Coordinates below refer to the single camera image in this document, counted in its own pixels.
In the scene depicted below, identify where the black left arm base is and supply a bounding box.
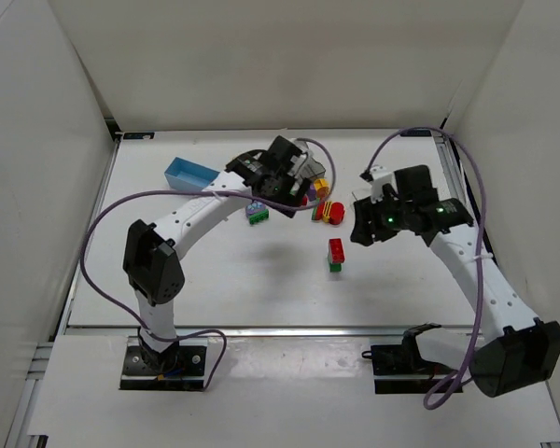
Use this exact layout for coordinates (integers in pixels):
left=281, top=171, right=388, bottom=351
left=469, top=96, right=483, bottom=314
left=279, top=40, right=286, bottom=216
left=119, top=341, right=207, bottom=392

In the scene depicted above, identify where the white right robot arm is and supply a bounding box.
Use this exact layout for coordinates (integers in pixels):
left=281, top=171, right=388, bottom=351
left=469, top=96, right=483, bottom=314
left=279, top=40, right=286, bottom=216
left=350, top=165, right=560, bottom=398

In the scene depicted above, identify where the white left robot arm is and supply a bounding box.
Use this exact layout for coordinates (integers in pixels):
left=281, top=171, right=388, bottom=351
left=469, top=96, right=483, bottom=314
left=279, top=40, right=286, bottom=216
left=123, top=136, right=325, bottom=372

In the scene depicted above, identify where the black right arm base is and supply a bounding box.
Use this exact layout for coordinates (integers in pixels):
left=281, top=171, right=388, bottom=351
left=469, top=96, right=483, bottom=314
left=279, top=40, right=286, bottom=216
left=361, top=344, right=453, bottom=395

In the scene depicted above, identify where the grey transparent container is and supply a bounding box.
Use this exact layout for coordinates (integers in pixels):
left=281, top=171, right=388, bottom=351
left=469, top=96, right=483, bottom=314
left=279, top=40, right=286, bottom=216
left=301, top=156, right=326, bottom=181

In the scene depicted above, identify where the purple orange lego piece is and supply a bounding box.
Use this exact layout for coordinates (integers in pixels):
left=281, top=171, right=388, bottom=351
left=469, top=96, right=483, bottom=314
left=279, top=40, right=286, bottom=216
left=307, top=178, right=330, bottom=202

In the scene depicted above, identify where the green lego plate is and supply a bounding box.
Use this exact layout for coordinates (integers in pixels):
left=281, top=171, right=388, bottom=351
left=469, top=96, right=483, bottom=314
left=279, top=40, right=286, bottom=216
left=247, top=209, right=270, bottom=225

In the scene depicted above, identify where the red yellow green lego stack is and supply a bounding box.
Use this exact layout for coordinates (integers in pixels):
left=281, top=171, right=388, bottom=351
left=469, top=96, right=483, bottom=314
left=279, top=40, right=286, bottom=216
left=311, top=201, right=345, bottom=226

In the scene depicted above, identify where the clear transparent container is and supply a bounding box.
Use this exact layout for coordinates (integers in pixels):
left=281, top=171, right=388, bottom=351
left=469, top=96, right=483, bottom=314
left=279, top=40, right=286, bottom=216
left=351, top=186, right=373, bottom=211

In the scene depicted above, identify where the purple lego piece with flower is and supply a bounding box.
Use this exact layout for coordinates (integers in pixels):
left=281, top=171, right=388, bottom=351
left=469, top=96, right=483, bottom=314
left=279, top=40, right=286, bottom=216
left=245, top=201, right=267, bottom=217

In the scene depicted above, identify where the blue rectangular container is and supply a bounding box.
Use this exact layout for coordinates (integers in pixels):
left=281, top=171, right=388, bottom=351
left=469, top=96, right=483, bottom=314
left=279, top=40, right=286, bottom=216
left=164, top=157, right=219, bottom=192

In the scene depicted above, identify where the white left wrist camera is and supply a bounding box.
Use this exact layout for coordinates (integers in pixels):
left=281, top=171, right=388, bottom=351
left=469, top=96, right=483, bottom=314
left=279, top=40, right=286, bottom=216
left=290, top=148, right=313, bottom=175

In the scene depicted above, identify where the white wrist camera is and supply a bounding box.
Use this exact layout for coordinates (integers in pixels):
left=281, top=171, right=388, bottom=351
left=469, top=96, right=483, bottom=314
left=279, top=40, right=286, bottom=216
left=290, top=148, right=313, bottom=175
left=359, top=165, right=394, bottom=202

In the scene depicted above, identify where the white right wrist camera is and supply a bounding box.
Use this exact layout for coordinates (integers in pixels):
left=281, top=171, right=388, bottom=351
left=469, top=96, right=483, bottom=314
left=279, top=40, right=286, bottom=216
left=359, top=165, right=394, bottom=202

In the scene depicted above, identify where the right aluminium frame rail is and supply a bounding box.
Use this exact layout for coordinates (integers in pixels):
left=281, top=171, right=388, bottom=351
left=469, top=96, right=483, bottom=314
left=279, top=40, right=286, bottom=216
left=431, top=133, right=519, bottom=337

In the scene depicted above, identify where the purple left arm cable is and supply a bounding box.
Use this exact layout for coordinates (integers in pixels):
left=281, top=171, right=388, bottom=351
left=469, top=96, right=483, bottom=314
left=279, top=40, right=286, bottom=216
left=80, top=137, right=338, bottom=391

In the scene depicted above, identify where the aluminium table edge rail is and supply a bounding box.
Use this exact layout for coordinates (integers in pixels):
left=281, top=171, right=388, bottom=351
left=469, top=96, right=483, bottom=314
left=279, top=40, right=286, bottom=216
left=60, top=324, right=510, bottom=338

